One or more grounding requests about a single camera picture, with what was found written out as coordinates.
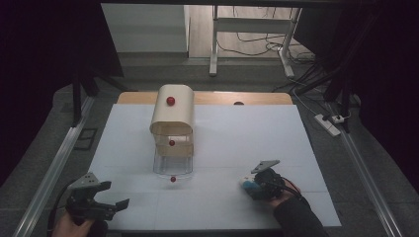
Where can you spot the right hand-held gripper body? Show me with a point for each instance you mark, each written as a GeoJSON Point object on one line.
{"type": "Point", "coordinates": [271, 184]}

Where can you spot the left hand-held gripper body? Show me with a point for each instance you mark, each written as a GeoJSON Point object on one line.
{"type": "Point", "coordinates": [87, 205]}

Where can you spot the white and blue plush toy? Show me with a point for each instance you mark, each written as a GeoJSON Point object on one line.
{"type": "Point", "coordinates": [250, 186]}

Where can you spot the clear drawer with red knob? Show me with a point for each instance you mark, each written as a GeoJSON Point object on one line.
{"type": "Point", "coordinates": [173, 168]}

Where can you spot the small wooden drawer cabinet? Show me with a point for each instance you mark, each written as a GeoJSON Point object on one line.
{"type": "Point", "coordinates": [174, 115]}

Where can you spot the person's right hand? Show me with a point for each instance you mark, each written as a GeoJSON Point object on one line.
{"type": "Point", "coordinates": [285, 199]}

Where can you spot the person's left hand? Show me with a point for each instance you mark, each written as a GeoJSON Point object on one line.
{"type": "Point", "coordinates": [69, 228]}

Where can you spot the white table mat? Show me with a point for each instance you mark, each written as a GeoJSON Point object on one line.
{"type": "Point", "coordinates": [224, 204]}

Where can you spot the white power strip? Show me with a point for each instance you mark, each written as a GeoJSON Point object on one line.
{"type": "Point", "coordinates": [326, 125]}

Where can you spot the black metal stand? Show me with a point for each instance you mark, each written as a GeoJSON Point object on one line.
{"type": "Point", "coordinates": [77, 98]}
{"type": "Point", "coordinates": [344, 95]}

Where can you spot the white plug adapter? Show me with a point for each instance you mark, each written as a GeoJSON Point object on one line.
{"type": "Point", "coordinates": [338, 118]}

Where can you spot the black curtain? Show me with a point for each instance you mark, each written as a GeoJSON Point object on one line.
{"type": "Point", "coordinates": [392, 82]}
{"type": "Point", "coordinates": [39, 65]}

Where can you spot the aluminium floor rail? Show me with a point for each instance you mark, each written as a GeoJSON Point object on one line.
{"type": "Point", "coordinates": [52, 174]}
{"type": "Point", "coordinates": [369, 177]}

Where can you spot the white metal desk frame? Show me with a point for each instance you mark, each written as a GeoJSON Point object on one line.
{"type": "Point", "coordinates": [214, 42]}

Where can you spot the white wall panel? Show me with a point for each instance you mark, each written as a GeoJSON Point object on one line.
{"type": "Point", "coordinates": [145, 29]}

